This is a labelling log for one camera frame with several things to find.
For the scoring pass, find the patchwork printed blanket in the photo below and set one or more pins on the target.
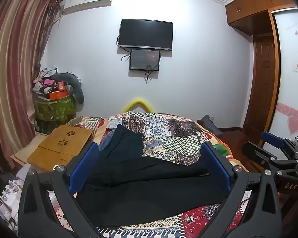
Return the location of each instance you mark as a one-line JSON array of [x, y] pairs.
[[164, 133]]

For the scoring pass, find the yellow foam headboard pad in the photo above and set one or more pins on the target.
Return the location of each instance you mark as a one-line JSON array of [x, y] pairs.
[[138, 101]]

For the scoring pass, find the small red box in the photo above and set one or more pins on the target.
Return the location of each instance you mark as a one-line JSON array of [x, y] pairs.
[[61, 86]]

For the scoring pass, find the light wooden board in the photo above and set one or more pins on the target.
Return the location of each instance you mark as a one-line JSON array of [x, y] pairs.
[[21, 153]]

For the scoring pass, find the grey plush pillow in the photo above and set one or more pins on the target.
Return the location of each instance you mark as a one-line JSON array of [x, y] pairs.
[[74, 86]]

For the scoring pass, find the wooden overhead cabinet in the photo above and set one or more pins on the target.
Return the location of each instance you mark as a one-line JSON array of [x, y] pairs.
[[253, 7]]

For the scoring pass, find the brown wooden door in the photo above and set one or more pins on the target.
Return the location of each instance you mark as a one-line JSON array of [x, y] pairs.
[[262, 79]]

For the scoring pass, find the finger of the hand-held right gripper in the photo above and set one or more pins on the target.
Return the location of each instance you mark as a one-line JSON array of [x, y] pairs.
[[272, 138], [253, 153]]

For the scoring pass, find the dark teal pants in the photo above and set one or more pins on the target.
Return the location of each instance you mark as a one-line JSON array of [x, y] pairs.
[[124, 142]]

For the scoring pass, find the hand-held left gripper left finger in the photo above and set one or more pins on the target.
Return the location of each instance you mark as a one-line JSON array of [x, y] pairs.
[[82, 168]]

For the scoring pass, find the blue jeans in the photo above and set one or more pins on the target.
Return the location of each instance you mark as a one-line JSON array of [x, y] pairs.
[[105, 141]]

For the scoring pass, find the pile of clothes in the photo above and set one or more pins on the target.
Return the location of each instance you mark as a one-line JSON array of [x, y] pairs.
[[43, 79]]

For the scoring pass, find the dark bag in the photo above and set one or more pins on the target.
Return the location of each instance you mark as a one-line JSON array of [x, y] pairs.
[[211, 126]]

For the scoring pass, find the striped colourful cloth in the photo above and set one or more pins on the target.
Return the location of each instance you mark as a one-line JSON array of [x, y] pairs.
[[84, 122]]

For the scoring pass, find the white air conditioner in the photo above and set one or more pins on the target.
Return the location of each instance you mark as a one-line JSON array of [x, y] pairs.
[[89, 1]]

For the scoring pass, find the wooden laptop table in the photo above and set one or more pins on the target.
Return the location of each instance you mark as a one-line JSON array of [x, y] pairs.
[[62, 141]]

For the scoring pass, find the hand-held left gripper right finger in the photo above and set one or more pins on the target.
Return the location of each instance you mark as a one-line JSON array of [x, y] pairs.
[[216, 164]]

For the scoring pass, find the striped red curtain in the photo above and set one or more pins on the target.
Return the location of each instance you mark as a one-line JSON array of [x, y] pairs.
[[12, 67]]

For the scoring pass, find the black pants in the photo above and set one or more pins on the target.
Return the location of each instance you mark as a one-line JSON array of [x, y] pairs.
[[151, 194]]

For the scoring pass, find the pile of white packets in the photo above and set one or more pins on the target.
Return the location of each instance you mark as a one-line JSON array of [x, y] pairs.
[[10, 198]]

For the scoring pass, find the orange box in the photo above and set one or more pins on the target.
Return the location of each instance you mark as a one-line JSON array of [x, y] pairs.
[[58, 95]]

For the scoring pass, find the small black wall monitor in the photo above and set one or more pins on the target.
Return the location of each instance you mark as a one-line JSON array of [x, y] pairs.
[[144, 59]]

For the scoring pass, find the white heart-print wardrobe door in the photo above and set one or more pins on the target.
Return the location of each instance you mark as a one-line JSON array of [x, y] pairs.
[[290, 79]]

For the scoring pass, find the black wall television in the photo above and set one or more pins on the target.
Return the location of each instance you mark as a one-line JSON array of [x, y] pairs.
[[146, 33]]

